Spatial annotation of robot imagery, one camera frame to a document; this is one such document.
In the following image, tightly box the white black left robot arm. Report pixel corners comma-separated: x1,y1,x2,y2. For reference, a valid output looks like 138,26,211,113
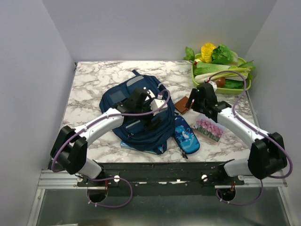
51,88,168,186

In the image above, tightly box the blue dinosaur pencil case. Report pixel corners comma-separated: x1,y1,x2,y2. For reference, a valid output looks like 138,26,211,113
173,115,200,159

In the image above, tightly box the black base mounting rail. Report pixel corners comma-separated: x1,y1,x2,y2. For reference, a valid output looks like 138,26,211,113
77,161,259,197

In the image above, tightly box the green vegetable tray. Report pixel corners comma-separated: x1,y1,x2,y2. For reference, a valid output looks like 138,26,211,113
191,53,253,95

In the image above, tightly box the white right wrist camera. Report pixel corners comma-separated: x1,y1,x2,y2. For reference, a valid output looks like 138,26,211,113
207,81,217,92

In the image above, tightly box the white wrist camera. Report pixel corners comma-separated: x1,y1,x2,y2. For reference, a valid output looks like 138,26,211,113
207,81,217,92
150,94,168,116

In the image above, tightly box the blue thin notebook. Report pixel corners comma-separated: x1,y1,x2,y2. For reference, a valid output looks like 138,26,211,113
120,141,164,155

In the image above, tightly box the white flower cover book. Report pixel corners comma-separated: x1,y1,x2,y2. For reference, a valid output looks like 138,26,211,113
193,114,226,143

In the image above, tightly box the navy blue student backpack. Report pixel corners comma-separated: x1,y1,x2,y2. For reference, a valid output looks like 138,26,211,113
99,70,175,152

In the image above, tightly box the brown leather wallet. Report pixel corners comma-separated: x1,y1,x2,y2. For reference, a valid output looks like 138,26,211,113
174,96,190,115

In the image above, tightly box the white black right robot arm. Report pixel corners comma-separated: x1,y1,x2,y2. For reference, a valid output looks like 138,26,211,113
186,83,288,185

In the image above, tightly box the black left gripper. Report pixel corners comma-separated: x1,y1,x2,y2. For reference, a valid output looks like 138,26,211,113
135,98,162,132

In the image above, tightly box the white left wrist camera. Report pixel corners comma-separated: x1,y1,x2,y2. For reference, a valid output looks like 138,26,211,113
150,94,168,116

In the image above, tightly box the brown toy mushroom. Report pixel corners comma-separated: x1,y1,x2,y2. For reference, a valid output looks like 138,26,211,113
215,77,226,88

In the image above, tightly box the green toy lettuce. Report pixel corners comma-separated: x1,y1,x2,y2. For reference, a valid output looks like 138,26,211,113
211,44,238,65

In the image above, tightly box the yellow toy flower vegetable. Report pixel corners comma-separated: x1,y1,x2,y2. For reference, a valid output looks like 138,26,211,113
200,43,217,63

